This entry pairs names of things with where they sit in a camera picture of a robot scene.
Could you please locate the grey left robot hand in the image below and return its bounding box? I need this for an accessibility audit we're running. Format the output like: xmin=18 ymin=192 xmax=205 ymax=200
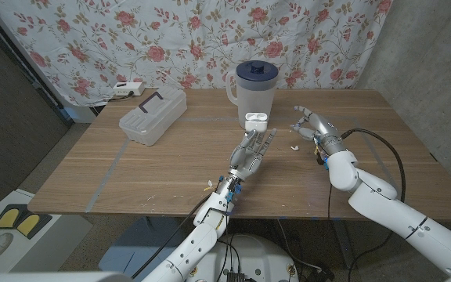
xmin=228 ymin=128 xmax=278 ymax=183

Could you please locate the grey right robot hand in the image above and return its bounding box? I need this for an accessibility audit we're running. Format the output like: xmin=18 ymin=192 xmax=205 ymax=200
xmin=290 ymin=105 xmax=348 ymax=157

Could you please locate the white AirPods case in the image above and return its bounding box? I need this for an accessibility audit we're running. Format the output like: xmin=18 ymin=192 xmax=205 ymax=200
xmin=244 ymin=112 xmax=269 ymax=133

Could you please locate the translucent pitcher with blue lid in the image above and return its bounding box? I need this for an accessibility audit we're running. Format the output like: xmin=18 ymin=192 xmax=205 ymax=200
xmin=225 ymin=60 xmax=280 ymax=133

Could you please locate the clear plastic clamshell container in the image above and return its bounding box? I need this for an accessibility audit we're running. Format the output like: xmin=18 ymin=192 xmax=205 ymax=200
xmin=118 ymin=86 xmax=188 ymax=146

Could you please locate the grey tape strip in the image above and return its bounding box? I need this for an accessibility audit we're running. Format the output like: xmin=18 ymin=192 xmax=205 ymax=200
xmin=85 ymin=139 xmax=132 ymax=213
xmin=351 ymin=116 xmax=418 ymax=220
xmin=188 ymin=116 xmax=358 ymax=123

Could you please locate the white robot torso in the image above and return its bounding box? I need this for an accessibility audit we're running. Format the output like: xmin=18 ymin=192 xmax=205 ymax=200
xmin=186 ymin=233 xmax=300 ymax=282

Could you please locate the grey table leg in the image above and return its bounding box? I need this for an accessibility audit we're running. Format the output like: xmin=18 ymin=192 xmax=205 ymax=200
xmin=333 ymin=219 xmax=356 ymax=270

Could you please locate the white power strip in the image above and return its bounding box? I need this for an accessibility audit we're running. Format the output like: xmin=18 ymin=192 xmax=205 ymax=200
xmin=112 ymin=81 xmax=146 ymax=97

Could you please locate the floral print backdrop cloth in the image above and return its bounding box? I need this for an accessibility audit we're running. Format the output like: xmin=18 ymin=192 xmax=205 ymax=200
xmin=0 ymin=0 xmax=394 ymax=107

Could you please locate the white floor board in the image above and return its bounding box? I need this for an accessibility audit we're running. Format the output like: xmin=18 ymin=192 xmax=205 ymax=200
xmin=0 ymin=189 xmax=93 ymax=273

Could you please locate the black yellow foot pedal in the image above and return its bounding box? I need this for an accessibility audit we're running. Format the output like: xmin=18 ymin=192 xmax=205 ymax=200
xmin=0 ymin=203 xmax=53 ymax=240

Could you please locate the thin black right arm wire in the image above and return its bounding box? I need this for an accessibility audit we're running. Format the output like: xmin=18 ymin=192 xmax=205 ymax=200
xmin=326 ymin=183 xmax=334 ymax=222

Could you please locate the thin black arm wire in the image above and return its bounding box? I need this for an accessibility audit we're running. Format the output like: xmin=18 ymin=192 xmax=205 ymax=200
xmin=326 ymin=183 xmax=334 ymax=222
xmin=215 ymin=195 xmax=234 ymax=282

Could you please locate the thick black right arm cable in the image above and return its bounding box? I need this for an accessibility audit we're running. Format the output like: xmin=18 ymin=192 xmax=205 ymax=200
xmin=341 ymin=128 xmax=406 ymax=282

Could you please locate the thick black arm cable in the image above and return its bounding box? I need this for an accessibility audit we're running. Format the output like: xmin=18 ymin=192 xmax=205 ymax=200
xmin=341 ymin=128 xmax=406 ymax=282
xmin=130 ymin=191 xmax=215 ymax=280

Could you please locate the thin black left arm wire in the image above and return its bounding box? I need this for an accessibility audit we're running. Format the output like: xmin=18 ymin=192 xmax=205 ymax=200
xmin=215 ymin=195 xmax=234 ymax=282

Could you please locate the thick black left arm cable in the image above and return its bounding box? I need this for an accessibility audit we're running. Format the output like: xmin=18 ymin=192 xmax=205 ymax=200
xmin=130 ymin=191 xmax=215 ymax=280

